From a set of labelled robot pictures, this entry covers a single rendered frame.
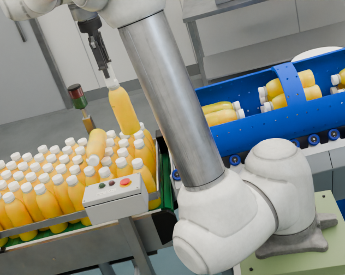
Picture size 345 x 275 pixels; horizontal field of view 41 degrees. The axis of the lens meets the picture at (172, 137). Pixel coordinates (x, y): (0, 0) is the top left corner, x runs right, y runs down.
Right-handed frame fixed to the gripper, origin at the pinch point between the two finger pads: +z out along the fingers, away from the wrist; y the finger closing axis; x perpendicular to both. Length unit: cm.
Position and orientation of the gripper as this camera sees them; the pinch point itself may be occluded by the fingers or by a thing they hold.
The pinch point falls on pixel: (108, 75)
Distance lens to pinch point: 159.0
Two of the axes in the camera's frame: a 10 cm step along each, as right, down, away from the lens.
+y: -0.4, -4.7, 8.8
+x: -9.6, 2.6, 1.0
